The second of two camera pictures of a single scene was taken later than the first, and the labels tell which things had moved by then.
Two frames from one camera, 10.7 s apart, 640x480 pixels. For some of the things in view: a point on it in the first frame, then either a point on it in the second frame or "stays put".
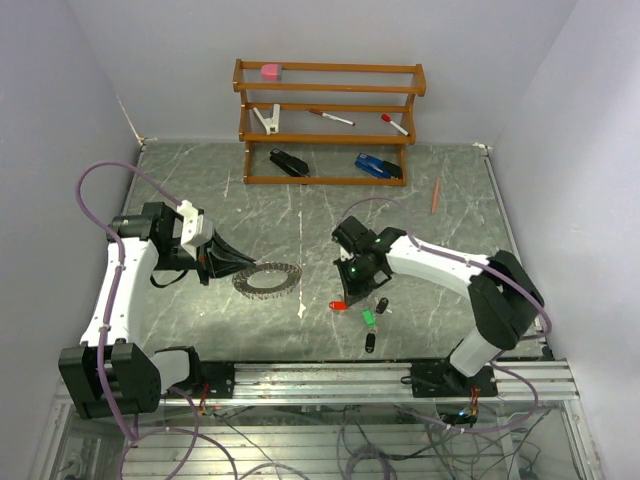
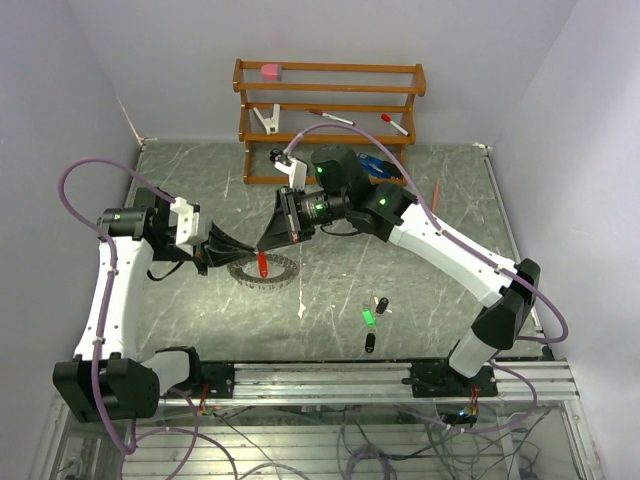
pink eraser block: (271, 72) stays put
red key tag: (338, 305) -> (262, 260)
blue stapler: (381, 167) stays put
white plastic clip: (272, 123) stays put
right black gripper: (352, 291) -> (281, 229)
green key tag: (369, 317) stays put
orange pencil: (436, 195) stays put
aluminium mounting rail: (537, 383) stays put
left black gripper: (216, 259) -> (218, 249)
